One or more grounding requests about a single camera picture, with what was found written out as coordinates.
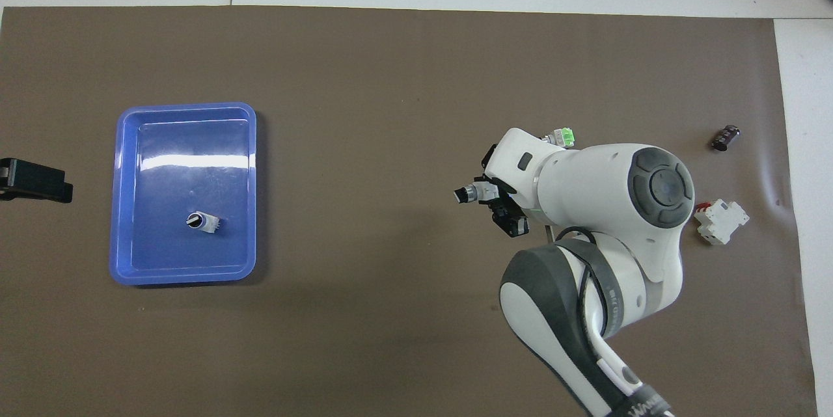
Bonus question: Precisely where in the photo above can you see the selector switch white base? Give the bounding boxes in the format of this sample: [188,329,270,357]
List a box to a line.
[185,211,222,234]

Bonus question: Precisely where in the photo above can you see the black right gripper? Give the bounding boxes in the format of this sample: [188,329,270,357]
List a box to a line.
[480,142,533,238]

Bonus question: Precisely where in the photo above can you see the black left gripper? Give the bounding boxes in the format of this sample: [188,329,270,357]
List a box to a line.
[0,158,74,204]

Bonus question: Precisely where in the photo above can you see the selector switch orange base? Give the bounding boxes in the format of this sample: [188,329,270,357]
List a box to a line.
[454,182,500,206]

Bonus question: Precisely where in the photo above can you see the selector switch green base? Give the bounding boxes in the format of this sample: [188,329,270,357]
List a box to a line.
[539,128,577,147]

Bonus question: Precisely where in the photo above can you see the white circuit breaker red lever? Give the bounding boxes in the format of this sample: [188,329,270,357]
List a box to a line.
[693,199,750,246]

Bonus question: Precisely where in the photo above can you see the blue plastic tray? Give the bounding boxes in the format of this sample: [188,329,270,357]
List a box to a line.
[109,102,258,286]

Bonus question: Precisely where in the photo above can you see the brown table mat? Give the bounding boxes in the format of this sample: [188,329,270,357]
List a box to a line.
[0,6,819,417]

